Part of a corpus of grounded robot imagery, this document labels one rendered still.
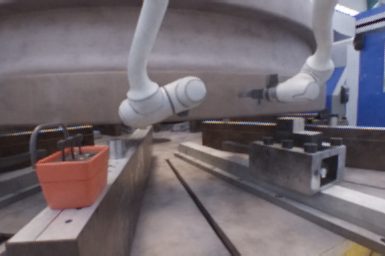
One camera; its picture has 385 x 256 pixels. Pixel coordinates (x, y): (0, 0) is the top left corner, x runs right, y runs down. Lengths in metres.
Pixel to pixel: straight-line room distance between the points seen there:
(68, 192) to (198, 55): 1.05
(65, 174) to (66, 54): 0.97
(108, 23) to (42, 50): 0.43
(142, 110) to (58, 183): 0.29
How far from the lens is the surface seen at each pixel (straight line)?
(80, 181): 0.58
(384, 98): 5.37
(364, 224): 1.26
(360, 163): 2.42
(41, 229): 0.57
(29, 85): 1.38
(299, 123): 1.41
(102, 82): 1.18
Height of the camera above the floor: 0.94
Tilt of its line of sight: 7 degrees down
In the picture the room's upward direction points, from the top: 2 degrees counter-clockwise
